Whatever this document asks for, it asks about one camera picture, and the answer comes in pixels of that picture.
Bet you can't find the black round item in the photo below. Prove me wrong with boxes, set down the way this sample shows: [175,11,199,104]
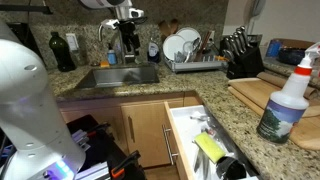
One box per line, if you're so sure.
[215,156,248,180]

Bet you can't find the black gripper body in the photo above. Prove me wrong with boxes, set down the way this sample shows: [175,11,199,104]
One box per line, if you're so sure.
[118,19,141,45]

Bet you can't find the dark green glass bottle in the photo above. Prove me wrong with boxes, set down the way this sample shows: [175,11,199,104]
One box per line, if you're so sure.
[48,31,77,73]

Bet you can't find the grey dish rack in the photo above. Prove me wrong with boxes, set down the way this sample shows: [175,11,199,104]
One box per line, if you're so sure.
[163,54,228,74]

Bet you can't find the wooden cabinet door with handle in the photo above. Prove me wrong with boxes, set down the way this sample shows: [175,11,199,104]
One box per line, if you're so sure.
[121,99,184,168]

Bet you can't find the wooden spoon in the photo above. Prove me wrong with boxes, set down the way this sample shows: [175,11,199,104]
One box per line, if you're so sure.
[169,18,180,36]
[157,20,171,38]

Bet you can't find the white spray bottle red collar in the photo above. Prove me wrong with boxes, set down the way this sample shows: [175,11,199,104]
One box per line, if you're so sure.
[256,41,320,145]

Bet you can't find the steel handled knife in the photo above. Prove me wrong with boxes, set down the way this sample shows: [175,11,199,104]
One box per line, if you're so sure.
[228,34,239,54]
[233,31,245,51]
[239,25,250,48]
[223,37,234,56]

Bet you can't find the small white drawer item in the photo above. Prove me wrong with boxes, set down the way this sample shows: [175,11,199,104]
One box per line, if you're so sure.
[189,111,211,123]

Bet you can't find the stainless steel sink basin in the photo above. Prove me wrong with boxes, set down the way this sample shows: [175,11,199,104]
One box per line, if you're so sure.
[75,64,160,89]

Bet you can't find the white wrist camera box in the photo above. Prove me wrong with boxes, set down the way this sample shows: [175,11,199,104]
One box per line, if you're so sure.
[100,18,120,31]

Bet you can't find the stainless steel faucet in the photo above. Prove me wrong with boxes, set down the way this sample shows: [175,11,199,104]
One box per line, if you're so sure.
[97,19,138,66]

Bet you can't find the large wooden cutting board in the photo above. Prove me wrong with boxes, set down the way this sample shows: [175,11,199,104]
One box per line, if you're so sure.
[228,86,320,151]

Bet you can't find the dark bowl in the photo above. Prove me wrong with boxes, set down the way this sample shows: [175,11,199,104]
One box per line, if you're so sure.
[278,46,306,66]

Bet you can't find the black equipment cart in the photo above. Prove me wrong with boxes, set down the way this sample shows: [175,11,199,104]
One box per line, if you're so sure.
[66,114,146,180]

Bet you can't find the white dinner plate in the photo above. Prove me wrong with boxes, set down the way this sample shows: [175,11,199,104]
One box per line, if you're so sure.
[162,34,187,62]
[175,27,202,51]

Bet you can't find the brown utensil bundle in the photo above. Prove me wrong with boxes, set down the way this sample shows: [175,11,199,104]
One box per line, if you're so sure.
[194,30,213,63]

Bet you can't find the yellow sponge brush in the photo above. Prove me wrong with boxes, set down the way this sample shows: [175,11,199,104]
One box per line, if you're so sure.
[193,132,227,164]

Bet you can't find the blue container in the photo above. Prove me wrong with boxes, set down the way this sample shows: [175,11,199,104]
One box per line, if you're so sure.
[265,39,284,58]

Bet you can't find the clear drinking glass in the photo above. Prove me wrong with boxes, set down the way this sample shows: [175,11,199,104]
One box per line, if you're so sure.
[182,38,201,63]

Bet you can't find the black clamp orange trigger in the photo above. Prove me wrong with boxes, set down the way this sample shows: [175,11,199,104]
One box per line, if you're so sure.
[86,122,111,138]
[110,149,142,180]

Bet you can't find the silver aluminium frame rail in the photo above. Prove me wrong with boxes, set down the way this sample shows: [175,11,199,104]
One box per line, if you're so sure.
[74,161,111,180]

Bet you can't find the dish soap bottle dark liquid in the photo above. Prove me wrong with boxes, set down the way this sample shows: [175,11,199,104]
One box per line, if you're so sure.
[147,38,161,64]

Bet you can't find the wooden kitchen drawer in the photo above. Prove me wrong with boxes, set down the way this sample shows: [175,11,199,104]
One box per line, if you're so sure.
[162,101,261,180]

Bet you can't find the black knife block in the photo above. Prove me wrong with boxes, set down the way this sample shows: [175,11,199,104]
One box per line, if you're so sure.
[225,46,265,80]

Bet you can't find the black overhead bar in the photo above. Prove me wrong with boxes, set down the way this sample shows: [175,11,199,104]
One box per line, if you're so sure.
[0,3,54,15]

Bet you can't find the kitchen scissors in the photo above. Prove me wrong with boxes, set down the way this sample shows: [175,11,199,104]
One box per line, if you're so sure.
[222,49,236,64]

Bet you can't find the small orange item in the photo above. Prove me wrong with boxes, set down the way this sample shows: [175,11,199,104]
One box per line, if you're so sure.
[214,54,230,63]

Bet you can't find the small wooden cutting board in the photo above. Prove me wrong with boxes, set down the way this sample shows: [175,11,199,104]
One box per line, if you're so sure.
[228,77,288,116]

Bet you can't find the blue soap pump dispenser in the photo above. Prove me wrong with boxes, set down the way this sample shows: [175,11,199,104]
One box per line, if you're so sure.
[107,43,118,66]

